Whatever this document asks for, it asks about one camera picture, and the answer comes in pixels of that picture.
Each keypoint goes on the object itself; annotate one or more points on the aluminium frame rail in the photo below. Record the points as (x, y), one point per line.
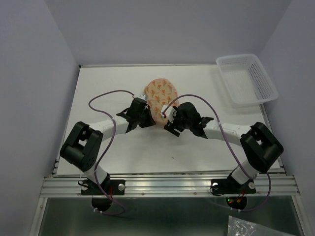
(153, 186)

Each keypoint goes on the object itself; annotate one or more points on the clear plastic bag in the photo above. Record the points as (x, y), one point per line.
(270, 227)

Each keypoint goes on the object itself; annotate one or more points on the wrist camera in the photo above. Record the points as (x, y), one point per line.
(168, 113)
(143, 97)

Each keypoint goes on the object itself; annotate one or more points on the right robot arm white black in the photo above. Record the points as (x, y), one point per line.
(261, 147)

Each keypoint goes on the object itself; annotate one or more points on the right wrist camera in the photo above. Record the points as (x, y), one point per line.
(168, 113)

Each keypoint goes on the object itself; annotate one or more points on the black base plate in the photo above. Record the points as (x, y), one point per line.
(229, 186)
(113, 187)

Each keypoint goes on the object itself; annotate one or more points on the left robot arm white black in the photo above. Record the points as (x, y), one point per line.
(81, 148)

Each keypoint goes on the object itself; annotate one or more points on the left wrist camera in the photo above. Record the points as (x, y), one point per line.
(143, 97)

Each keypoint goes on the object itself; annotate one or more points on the white plastic basket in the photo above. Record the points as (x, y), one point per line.
(246, 80)

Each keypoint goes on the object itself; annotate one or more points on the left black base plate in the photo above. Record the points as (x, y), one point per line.
(113, 187)

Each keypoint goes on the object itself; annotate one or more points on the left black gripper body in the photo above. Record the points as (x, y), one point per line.
(144, 119)

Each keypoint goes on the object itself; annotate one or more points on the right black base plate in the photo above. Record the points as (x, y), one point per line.
(229, 186)

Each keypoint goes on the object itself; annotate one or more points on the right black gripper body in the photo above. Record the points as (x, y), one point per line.
(179, 122)

